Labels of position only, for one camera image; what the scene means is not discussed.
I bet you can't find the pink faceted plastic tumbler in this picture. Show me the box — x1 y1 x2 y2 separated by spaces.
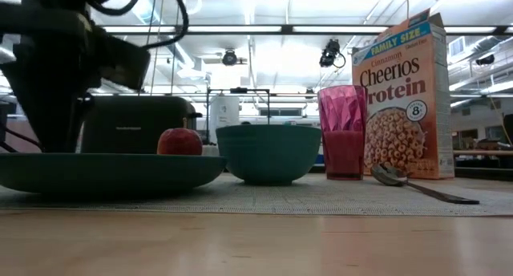
317 84 368 181

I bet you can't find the wooden background table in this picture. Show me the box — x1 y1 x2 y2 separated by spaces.
452 148 513 169

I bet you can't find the white cylindrical container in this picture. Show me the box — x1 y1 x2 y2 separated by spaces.
208 94 240 144

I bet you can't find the grey woven placemat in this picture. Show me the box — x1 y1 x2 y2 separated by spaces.
0 172 513 217

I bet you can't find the white hanging ring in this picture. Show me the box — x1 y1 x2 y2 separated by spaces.
184 0 204 15

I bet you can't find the teal ceramic plate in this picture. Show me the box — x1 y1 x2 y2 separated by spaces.
0 152 228 195

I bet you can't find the red apple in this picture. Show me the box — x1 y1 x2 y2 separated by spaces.
156 127 204 156

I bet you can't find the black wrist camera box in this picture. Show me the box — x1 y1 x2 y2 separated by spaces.
92 26 152 91

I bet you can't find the teal ceramic bowl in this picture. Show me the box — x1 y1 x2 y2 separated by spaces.
215 124 323 186

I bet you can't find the black hanging ceiling device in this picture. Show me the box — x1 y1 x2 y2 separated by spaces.
318 38 346 69

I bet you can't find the orange Cheerios cereal box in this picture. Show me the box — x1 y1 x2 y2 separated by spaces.
351 9 456 180

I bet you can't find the metal spoon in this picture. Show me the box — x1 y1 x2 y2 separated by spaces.
370 163 481 206

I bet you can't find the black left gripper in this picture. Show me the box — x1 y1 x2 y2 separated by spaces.
0 0 135 153

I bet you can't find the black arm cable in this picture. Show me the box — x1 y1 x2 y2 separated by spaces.
87 0 190 51

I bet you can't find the black toaster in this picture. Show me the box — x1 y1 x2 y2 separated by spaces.
79 95 204 155

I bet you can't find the black ceiling cord reel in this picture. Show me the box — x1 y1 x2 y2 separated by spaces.
221 49 239 67

